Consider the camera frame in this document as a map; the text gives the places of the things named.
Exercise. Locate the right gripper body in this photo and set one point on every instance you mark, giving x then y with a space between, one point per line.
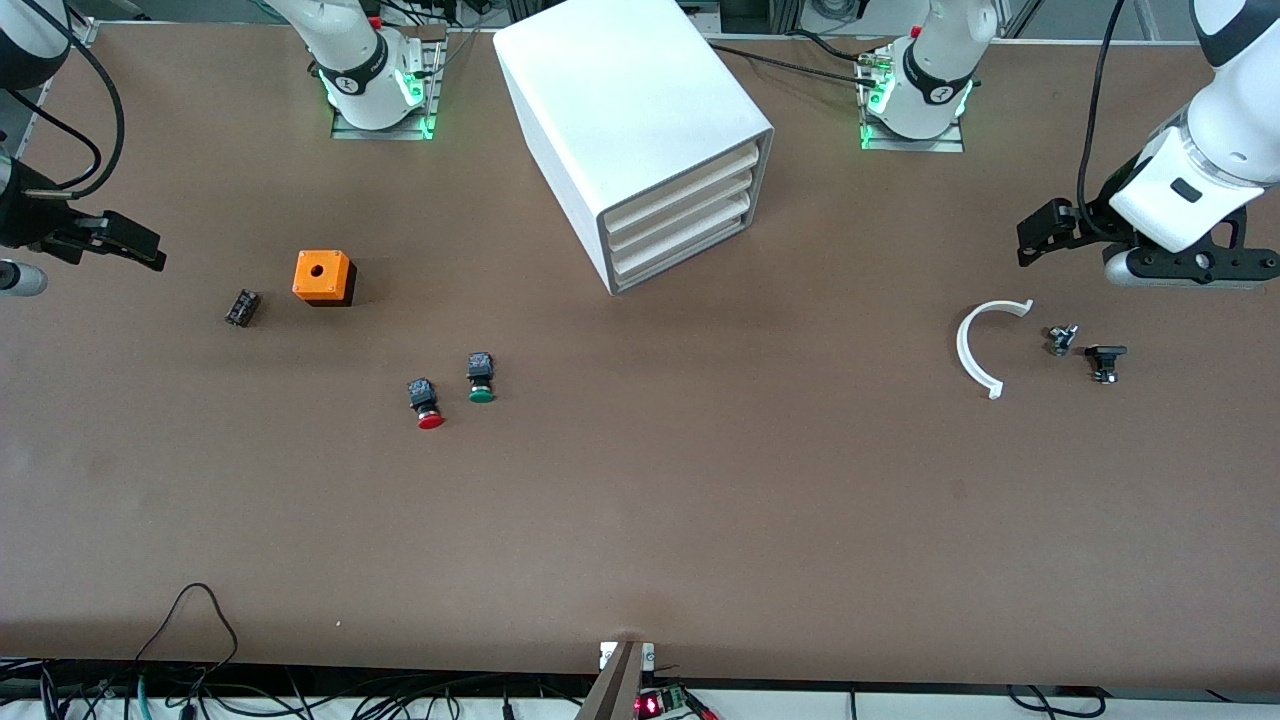
22 218

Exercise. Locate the red push button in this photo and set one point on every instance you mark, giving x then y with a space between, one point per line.
428 408

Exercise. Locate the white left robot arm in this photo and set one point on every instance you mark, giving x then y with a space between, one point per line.
935 60

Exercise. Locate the green push button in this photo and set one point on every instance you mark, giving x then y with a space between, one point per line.
481 385

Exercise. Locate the small grey metal component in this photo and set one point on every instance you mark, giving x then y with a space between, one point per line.
1062 340

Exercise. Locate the white curved plastic arc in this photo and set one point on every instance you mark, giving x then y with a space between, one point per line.
965 355

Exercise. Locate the small black terminal block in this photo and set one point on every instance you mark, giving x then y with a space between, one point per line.
242 308

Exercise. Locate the aluminium corner profile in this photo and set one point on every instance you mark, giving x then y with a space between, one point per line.
85 30

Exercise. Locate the orange box with hole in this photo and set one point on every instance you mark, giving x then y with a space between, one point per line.
320 274

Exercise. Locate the circuit board with red LED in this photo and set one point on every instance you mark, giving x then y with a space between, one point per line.
655 705

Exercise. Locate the small black bracket component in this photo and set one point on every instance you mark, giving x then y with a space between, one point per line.
1104 360

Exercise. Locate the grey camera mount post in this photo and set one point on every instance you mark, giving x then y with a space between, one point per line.
615 690

